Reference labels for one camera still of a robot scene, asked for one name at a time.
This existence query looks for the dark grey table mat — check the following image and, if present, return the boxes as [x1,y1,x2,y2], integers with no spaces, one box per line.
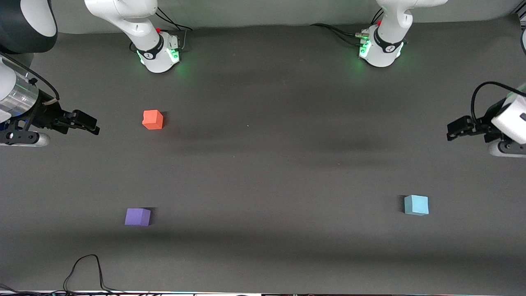
[0,14,526,295]

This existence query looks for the black right arm base cables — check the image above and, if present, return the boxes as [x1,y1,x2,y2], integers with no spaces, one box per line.
[154,7,194,52]

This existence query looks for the light blue foam block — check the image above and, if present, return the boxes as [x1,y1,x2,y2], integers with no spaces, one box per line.
[404,195,429,216]

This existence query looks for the black arm base cables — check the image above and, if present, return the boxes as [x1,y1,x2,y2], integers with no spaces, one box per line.
[154,7,194,52]
[310,8,385,46]

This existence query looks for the thin black looped table cable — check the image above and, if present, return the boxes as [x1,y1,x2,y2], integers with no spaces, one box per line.
[0,254,124,296]

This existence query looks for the black left arm base cables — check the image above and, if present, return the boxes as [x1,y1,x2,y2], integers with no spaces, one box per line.
[310,8,385,46]

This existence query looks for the purple foam block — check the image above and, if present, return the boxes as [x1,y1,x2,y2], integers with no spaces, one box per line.
[125,208,151,227]

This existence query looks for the orange foam block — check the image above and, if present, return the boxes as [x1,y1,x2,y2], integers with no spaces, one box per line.
[142,110,164,130]

